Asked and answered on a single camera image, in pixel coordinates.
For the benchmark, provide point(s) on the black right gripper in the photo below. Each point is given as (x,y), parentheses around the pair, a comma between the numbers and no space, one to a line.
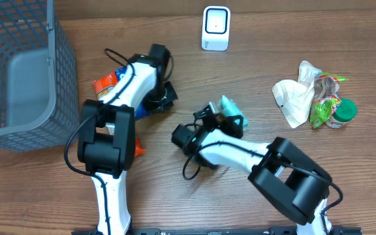
(226,123)

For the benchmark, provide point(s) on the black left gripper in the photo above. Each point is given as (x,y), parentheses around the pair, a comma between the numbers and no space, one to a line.
(172,96)

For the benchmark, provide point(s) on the teal snack packet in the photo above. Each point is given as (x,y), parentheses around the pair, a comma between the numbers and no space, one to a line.
(229,108)

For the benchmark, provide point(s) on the blue Oreo cookie pack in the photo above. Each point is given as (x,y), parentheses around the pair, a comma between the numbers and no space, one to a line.
(140,112)

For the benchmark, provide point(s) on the red snack packet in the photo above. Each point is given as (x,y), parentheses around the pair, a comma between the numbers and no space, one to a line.
(103,86)

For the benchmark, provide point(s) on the beige paper bag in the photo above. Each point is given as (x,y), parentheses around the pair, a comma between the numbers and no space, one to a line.
(294,98)

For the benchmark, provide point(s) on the green snack packet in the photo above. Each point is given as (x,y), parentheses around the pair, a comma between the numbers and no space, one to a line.
(325,99)

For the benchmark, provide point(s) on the green lid jar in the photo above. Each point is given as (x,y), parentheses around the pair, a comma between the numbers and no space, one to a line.
(345,113)

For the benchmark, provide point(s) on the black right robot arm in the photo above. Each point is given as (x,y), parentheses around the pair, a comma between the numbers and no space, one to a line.
(291,181)

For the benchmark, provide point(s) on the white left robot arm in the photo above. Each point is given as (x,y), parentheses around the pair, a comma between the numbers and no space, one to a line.
(106,135)

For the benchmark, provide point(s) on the white barcode scanner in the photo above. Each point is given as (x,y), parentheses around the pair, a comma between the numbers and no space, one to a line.
(215,28)

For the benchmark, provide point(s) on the dark grey plastic basket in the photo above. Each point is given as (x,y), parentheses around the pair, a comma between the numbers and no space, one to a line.
(38,78)

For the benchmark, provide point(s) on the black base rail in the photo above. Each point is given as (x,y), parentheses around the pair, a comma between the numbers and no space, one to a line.
(338,230)

